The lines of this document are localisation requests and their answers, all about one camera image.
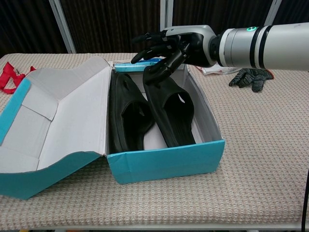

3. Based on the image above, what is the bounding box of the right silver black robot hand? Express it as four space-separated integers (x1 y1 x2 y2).
131 25 218 82

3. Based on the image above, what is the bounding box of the black rubber slipper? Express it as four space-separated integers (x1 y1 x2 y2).
142 66 196 148

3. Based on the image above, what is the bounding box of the black slipper with frayed heel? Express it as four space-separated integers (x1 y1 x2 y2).
108 72 155 153

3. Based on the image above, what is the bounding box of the teal cardboard shoe box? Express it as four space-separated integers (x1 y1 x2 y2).
0 56 226 200

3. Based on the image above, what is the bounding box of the dark brown curtain panel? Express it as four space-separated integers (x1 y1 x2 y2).
275 0 309 25
171 0 273 53
60 0 161 54
0 0 70 58

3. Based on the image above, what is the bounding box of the pink white wet wipes pack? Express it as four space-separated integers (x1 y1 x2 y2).
197 65 239 76

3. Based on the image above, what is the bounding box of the black grey work glove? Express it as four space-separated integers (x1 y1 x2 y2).
228 68 275 93

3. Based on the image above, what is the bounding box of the beige woven tablecloth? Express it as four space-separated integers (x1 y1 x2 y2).
0 52 309 230

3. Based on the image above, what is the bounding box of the grey metal partition post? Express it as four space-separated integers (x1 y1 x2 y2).
48 0 77 54
264 0 282 27
159 0 174 31

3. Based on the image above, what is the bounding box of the red lanyard strap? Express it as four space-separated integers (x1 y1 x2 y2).
0 61 37 94

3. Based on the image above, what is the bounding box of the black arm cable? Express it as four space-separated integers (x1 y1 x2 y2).
300 166 309 232

